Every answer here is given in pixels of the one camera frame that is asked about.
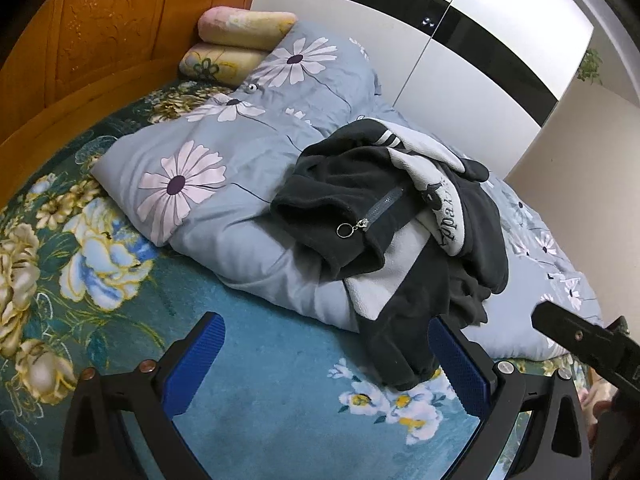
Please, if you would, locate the white wardrobe with black stripe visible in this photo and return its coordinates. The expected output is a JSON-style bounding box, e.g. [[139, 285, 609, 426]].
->
[[250, 0, 596, 176]]

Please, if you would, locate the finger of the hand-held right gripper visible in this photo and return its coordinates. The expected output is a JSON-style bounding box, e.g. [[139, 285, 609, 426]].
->
[[531, 301, 640, 396]]

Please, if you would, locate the dark grey garment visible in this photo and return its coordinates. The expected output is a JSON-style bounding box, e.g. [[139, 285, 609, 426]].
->
[[440, 157, 511, 328]]

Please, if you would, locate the wooden headboard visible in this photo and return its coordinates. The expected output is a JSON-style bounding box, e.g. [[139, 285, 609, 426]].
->
[[0, 0, 261, 211]]

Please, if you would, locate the green plant decoration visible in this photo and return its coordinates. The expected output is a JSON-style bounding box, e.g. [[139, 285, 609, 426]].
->
[[575, 47, 603, 86]]

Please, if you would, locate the pink floral pillow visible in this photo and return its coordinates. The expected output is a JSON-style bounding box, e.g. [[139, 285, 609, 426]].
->
[[197, 6, 299, 53]]

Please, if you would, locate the white printed garment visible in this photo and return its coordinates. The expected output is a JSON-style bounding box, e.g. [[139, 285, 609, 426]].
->
[[357, 117, 491, 258]]

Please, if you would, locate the person's right hand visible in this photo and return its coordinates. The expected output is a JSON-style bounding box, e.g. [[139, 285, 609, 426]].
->
[[584, 367, 617, 443]]

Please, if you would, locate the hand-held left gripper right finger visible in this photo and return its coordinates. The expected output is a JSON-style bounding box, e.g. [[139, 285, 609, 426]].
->
[[427, 315, 593, 480]]

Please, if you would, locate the teal floral bed sheet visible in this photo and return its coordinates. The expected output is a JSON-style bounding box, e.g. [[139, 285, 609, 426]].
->
[[0, 77, 591, 480]]

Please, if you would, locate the dark grey fleece zip jacket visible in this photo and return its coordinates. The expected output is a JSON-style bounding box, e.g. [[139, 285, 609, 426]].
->
[[270, 132, 493, 392]]

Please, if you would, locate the light blue floral duvet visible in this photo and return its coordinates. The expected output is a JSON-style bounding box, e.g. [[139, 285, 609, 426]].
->
[[90, 22, 608, 361]]

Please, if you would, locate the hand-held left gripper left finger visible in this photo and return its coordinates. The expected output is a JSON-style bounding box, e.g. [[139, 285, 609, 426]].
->
[[60, 311, 226, 480]]

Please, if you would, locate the yellow floral pillow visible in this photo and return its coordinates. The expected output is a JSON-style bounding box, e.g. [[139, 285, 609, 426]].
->
[[179, 42, 268, 81]]

